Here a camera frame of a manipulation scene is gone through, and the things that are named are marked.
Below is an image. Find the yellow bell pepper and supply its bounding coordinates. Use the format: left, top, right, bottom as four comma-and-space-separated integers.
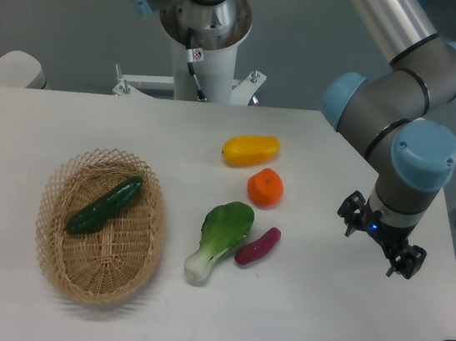
221, 134, 281, 168

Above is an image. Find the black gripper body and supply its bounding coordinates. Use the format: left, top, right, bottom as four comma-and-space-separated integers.
359, 197, 419, 261

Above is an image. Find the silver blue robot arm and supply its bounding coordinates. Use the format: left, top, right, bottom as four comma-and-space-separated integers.
130, 0, 456, 278

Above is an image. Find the white chair back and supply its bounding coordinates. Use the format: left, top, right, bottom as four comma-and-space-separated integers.
0, 50, 50, 90

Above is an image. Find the orange pumpkin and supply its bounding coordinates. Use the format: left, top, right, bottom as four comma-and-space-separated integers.
247, 168, 284, 208

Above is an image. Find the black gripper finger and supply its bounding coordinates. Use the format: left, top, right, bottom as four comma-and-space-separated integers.
386, 244, 427, 280
337, 191, 366, 237

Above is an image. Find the green cucumber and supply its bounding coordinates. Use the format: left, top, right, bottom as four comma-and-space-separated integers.
65, 176, 143, 235

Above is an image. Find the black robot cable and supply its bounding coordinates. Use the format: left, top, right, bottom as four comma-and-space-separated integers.
177, 26, 217, 103

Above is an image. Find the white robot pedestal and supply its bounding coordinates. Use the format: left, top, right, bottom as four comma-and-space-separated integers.
113, 0, 266, 106

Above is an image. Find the woven wicker basket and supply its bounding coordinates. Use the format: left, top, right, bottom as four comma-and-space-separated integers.
36, 149, 165, 304

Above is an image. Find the green bok choy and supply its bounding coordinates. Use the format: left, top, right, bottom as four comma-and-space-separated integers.
183, 201, 255, 285

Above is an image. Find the purple sweet potato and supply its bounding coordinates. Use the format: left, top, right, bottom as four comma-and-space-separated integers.
234, 227, 282, 267

